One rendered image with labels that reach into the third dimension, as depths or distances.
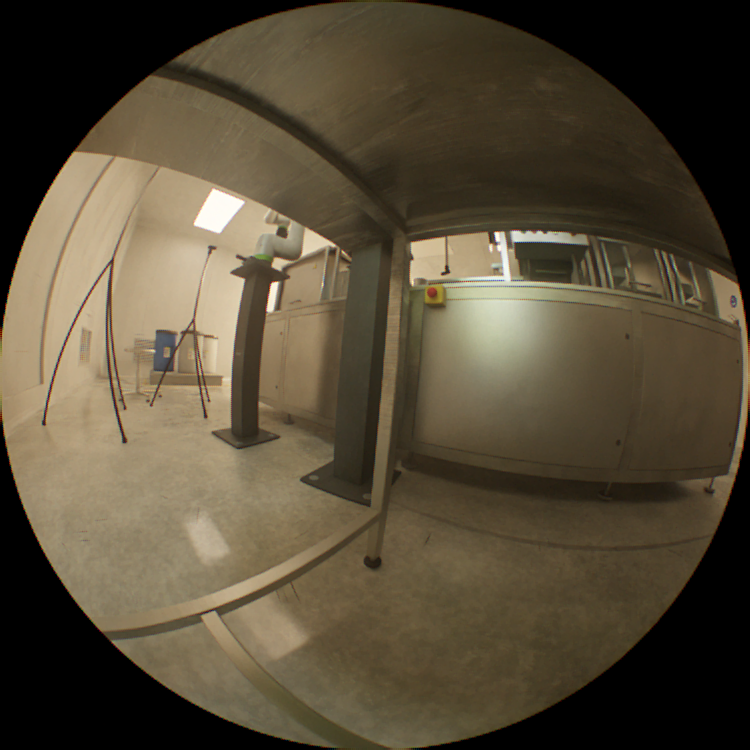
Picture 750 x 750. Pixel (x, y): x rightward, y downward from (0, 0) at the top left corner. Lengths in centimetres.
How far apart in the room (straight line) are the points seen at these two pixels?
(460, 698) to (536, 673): 13
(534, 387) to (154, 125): 106
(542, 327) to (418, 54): 81
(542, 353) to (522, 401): 18
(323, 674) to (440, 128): 70
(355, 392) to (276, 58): 78
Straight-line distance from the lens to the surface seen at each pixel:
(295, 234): 146
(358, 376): 73
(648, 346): 105
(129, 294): 466
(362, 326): 74
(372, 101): 28
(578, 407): 88
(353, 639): 45
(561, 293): 92
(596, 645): 59
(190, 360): 357
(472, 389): 84
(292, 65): 28
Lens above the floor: 43
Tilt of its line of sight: 1 degrees down
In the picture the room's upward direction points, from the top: 5 degrees clockwise
